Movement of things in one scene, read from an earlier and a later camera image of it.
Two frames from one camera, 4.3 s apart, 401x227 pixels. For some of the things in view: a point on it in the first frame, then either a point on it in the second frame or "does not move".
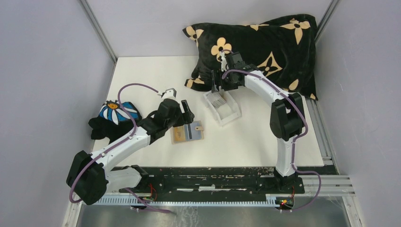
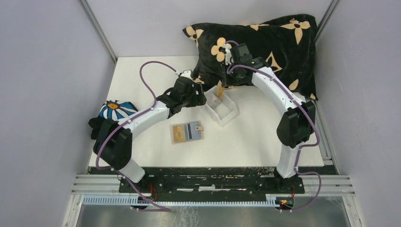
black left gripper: [187, 117] → [199, 99]
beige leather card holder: [192, 131] does not move
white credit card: [190, 132] does not move
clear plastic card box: [222, 107] does not move
